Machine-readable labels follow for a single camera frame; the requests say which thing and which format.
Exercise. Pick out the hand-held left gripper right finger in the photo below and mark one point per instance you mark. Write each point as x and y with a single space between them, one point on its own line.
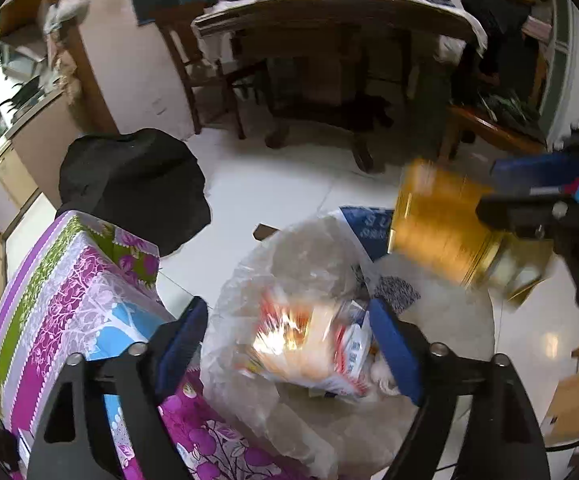
394 350

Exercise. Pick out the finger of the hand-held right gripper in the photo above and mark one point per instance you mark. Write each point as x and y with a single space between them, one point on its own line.
534 172
519 212

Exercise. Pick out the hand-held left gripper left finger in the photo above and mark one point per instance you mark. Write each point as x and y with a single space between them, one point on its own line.
184 340

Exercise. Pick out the gold box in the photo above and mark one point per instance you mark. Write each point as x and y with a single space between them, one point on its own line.
434 220

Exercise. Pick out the orange carton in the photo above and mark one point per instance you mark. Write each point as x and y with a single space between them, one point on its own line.
299 340

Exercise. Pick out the translucent plastic trash bag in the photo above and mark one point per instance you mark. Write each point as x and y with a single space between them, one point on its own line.
249 410

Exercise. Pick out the black white speckled cloth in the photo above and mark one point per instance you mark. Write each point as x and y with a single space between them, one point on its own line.
394 292

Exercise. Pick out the dark green bundle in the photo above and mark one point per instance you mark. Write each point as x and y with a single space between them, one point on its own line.
507 107

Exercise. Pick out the floral striped tablecloth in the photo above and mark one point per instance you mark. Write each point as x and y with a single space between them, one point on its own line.
69 300

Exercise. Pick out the black jacket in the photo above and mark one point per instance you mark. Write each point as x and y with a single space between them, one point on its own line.
499 35

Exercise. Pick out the cardboard box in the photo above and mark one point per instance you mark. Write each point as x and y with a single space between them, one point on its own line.
574 402

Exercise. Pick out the beige kitchen base cabinets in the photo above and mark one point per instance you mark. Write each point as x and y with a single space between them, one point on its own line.
9 180

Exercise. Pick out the dark wooden table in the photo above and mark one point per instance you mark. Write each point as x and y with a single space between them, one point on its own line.
344 25

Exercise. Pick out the wooden chair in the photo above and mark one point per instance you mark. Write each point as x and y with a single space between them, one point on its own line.
224 74

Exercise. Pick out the hanging cloth bag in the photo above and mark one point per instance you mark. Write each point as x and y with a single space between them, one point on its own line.
67 70

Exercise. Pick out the black wok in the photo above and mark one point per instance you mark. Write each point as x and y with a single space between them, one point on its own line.
19 94

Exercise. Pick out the steel range hood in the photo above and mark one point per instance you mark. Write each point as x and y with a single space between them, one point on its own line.
19 57

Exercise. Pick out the hanging white plastic bag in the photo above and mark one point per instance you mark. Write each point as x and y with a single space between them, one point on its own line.
67 5

